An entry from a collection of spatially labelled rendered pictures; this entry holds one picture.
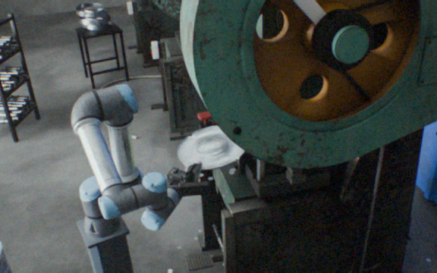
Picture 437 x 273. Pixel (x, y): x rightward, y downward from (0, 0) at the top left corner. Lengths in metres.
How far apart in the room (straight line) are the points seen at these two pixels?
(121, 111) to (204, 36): 0.60
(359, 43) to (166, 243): 1.68
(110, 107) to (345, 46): 0.83
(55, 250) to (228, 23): 1.86
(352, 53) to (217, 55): 0.35
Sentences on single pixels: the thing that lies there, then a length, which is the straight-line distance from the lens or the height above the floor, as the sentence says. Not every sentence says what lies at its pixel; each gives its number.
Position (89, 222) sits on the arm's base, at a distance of 1.91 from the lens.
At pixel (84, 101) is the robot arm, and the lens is 1.57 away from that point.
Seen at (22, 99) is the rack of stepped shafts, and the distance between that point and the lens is 3.94.
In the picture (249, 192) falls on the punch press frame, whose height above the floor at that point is 0.65.
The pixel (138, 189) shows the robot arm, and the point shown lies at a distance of 1.40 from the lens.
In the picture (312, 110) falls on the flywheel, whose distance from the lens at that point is 1.37.
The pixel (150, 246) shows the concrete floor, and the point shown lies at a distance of 2.49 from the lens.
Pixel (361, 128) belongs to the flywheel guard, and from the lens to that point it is 1.40.
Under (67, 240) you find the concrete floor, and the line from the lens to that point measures 2.67.
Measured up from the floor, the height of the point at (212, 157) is 0.78.
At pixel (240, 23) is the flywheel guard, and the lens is 1.11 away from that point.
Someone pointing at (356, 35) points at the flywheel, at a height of 1.36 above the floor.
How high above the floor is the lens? 1.69
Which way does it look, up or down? 29 degrees down
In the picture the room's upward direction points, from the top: 3 degrees counter-clockwise
